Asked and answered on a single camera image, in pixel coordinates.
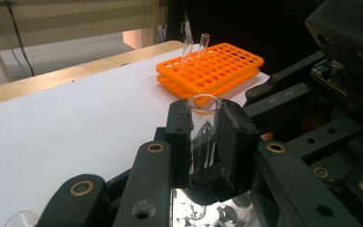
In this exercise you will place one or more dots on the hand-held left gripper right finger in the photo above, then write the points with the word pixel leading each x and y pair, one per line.
pixel 239 151

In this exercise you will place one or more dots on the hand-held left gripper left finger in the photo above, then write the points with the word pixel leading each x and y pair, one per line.
pixel 151 183

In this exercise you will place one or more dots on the clear glass test tube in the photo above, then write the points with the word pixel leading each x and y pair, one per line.
pixel 203 126
pixel 187 52
pixel 20 219
pixel 203 44

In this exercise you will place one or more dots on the orange plastic test tube rack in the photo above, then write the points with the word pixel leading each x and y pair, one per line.
pixel 227 67

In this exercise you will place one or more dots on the dark curtain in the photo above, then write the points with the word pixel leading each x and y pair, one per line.
pixel 249 22

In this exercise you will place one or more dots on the white board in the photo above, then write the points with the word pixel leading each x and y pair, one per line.
pixel 60 126

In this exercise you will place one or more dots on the wooden table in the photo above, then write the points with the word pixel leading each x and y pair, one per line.
pixel 44 82

